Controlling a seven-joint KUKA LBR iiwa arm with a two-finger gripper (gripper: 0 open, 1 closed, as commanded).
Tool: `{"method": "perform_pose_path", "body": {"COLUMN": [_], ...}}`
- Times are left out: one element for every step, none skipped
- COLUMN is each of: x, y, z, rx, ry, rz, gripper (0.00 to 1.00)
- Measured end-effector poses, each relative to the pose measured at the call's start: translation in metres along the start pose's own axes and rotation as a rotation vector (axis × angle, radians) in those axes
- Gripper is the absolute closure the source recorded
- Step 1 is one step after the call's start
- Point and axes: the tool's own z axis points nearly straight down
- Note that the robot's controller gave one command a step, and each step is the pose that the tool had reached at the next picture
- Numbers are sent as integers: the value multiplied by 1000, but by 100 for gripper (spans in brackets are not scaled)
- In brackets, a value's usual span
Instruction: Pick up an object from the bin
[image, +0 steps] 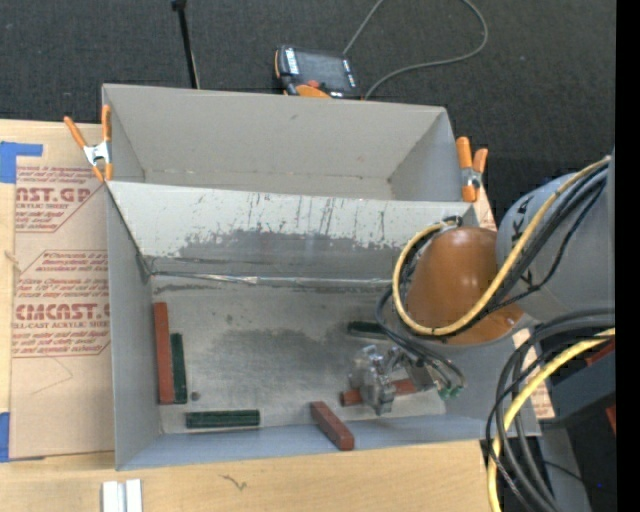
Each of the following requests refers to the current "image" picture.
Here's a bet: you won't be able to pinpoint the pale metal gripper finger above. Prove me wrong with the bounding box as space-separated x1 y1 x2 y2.
349 343 387 387
362 375 398 417

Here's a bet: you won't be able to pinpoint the red-brown flat block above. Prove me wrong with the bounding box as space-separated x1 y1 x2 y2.
340 377 418 408
309 400 356 452
152 301 177 406

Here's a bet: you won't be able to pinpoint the dark green flat block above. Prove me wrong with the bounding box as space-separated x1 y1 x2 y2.
185 409 262 430
169 332 189 405
346 320 389 337

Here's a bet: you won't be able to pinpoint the grey metal bin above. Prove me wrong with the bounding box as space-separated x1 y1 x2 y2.
101 83 542 472

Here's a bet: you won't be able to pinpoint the brown cardboard board, red print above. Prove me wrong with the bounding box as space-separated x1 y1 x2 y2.
0 118 554 463

